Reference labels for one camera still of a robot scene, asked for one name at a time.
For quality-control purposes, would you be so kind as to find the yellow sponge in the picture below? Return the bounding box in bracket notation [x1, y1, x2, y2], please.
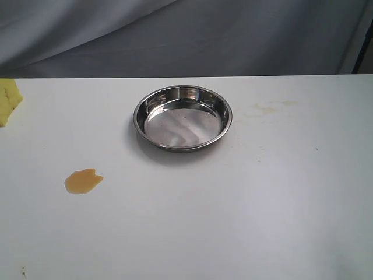
[0, 78, 23, 127]

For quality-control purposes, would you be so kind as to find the brown liquid spill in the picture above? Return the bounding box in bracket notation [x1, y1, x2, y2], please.
[64, 169, 103, 195]

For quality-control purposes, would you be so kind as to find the round stainless steel dish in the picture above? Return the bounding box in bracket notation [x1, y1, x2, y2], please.
[132, 85, 233, 153]

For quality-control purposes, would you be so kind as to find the grey backdrop cloth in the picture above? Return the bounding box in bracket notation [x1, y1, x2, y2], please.
[1, 1, 372, 78]

